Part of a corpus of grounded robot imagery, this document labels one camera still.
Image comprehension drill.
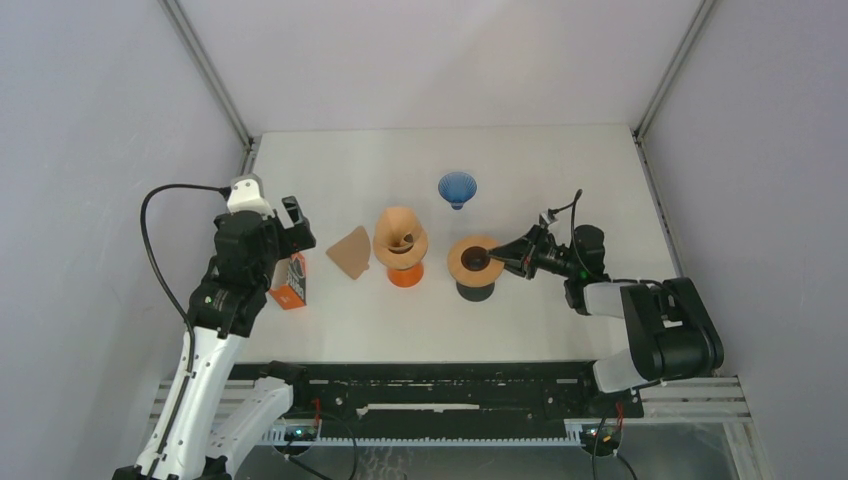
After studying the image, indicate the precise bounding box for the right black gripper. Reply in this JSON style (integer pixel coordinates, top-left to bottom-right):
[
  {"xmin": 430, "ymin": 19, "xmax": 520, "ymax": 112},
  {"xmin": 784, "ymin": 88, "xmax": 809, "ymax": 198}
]
[{"xmin": 486, "ymin": 223, "xmax": 579, "ymax": 279}]

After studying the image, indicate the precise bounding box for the red black carafe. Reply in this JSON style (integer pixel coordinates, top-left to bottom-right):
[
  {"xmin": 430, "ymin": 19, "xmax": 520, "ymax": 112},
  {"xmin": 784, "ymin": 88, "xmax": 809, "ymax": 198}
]
[{"xmin": 457, "ymin": 246, "xmax": 495, "ymax": 302}]

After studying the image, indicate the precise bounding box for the wooden dripper ring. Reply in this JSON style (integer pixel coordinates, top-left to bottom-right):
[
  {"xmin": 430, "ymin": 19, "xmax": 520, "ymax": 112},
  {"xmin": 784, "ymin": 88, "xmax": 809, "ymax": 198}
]
[{"xmin": 447, "ymin": 235, "xmax": 507, "ymax": 289}]

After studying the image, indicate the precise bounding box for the orange coffee filter box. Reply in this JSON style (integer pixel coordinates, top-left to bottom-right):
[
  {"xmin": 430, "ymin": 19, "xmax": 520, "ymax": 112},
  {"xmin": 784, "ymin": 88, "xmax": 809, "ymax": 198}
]
[{"xmin": 269, "ymin": 253, "xmax": 307, "ymax": 310}]

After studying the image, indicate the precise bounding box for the brown paper coffee filter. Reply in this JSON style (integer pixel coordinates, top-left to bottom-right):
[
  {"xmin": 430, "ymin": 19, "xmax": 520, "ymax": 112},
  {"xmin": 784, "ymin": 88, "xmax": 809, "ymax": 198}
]
[
  {"xmin": 326, "ymin": 226, "xmax": 371, "ymax": 280},
  {"xmin": 373, "ymin": 206, "xmax": 429, "ymax": 253}
]

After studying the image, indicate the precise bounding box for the blue glass dripper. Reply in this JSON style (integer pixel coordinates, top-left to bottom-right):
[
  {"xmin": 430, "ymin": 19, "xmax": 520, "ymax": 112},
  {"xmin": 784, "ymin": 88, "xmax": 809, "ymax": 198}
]
[{"xmin": 437, "ymin": 171, "xmax": 478, "ymax": 210}]

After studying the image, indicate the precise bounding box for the orange glass carafe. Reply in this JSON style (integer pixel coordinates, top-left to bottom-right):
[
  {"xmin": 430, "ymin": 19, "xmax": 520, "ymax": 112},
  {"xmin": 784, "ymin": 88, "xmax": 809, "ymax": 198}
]
[{"xmin": 387, "ymin": 262, "xmax": 424, "ymax": 288}]

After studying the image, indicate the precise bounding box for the wooden dripper ring holder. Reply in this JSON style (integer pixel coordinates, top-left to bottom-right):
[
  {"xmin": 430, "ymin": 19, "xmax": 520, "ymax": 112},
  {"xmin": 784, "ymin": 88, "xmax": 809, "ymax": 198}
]
[{"xmin": 373, "ymin": 237, "xmax": 429, "ymax": 270}]

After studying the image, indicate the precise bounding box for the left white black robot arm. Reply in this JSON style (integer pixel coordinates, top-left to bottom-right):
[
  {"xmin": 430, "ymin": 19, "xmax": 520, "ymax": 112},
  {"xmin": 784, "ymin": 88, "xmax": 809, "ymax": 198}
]
[{"xmin": 113, "ymin": 196, "xmax": 316, "ymax": 479}]

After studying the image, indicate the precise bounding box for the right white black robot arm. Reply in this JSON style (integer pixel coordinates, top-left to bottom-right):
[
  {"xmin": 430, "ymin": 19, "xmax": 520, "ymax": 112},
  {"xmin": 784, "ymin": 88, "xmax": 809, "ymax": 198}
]
[{"xmin": 487, "ymin": 225, "xmax": 725, "ymax": 416}]

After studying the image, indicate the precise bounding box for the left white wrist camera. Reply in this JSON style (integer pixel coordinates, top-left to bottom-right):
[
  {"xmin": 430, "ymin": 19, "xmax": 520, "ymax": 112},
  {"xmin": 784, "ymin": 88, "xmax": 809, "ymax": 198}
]
[{"xmin": 226, "ymin": 174, "xmax": 274, "ymax": 218}]

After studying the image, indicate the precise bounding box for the left black camera cable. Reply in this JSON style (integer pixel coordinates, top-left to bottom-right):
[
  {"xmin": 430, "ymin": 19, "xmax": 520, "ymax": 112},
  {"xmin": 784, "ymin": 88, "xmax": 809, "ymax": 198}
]
[{"xmin": 139, "ymin": 183, "xmax": 233, "ymax": 480}]

